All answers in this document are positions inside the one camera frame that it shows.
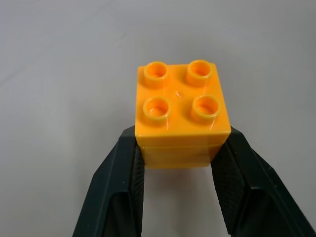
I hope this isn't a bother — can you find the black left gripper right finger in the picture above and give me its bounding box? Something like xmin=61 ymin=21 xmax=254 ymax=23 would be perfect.
xmin=209 ymin=128 xmax=316 ymax=237

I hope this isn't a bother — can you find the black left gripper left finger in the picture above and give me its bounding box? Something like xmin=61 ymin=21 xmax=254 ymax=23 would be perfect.
xmin=71 ymin=126 xmax=147 ymax=237

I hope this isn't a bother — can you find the orange four-stud building block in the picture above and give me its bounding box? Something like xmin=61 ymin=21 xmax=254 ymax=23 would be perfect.
xmin=134 ymin=59 xmax=232 ymax=169

